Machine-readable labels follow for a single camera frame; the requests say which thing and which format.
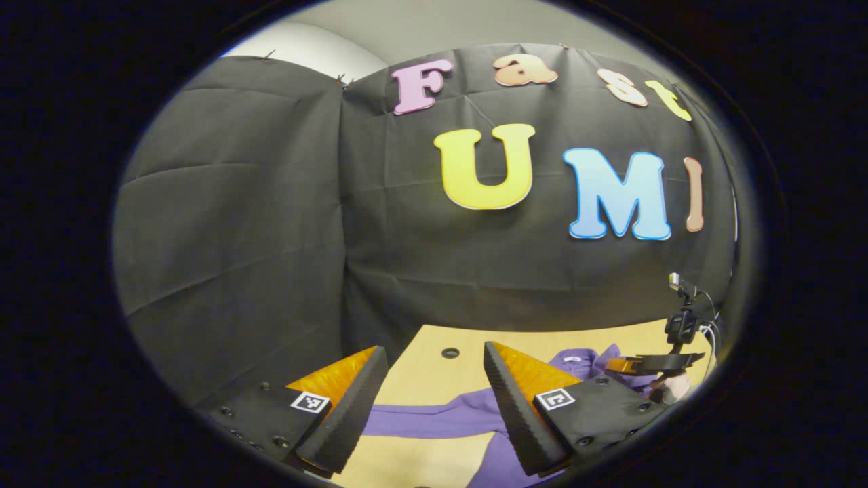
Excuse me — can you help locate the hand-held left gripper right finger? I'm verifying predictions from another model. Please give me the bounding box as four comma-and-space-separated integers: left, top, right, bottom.
483, 341, 669, 479

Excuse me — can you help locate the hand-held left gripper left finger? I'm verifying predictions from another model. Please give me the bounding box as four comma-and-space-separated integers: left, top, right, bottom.
197, 346, 389, 479

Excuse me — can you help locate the purple shirt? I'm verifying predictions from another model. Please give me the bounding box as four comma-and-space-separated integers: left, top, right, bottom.
363, 344, 662, 488

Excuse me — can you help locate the black backdrop cloth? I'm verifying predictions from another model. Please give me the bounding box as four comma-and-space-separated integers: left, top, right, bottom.
112, 42, 740, 407

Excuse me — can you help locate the thin gripper cable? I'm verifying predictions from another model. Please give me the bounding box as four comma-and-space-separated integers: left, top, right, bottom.
695, 290, 721, 384

